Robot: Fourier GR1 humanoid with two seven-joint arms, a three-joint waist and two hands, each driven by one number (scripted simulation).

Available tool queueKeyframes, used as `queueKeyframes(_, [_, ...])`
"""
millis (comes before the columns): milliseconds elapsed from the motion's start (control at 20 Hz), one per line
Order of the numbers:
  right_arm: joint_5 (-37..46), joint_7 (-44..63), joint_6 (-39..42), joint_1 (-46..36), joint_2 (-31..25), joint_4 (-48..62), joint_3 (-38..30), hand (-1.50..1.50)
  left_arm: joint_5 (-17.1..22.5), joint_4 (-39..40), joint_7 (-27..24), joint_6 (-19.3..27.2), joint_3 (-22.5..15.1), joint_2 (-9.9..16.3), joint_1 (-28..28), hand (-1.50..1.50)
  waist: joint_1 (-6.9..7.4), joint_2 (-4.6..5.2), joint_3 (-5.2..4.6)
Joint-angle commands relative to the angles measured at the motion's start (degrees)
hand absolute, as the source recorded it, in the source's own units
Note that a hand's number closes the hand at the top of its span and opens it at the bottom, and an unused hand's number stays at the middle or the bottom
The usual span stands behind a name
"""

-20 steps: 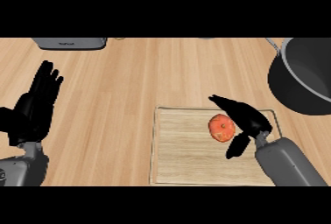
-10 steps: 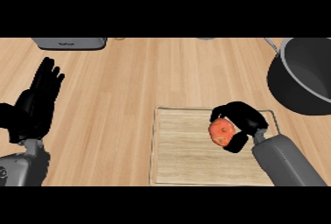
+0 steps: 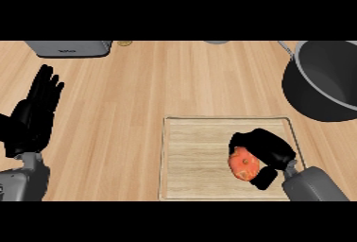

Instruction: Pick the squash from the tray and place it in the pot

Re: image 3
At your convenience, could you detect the pale wooden tray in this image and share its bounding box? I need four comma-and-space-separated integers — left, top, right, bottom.
158, 115, 308, 202

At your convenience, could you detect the dark grey pot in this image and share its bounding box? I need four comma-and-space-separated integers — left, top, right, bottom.
277, 41, 357, 123

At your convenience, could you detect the orange squash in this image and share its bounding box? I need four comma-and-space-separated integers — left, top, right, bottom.
226, 146, 262, 182

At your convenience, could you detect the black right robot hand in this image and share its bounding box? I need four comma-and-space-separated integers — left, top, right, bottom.
227, 128, 296, 191

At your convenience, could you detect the grey appliance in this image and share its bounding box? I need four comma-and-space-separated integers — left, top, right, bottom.
23, 41, 115, 60

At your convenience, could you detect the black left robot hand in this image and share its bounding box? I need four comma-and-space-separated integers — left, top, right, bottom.
0, 63, 65, 159

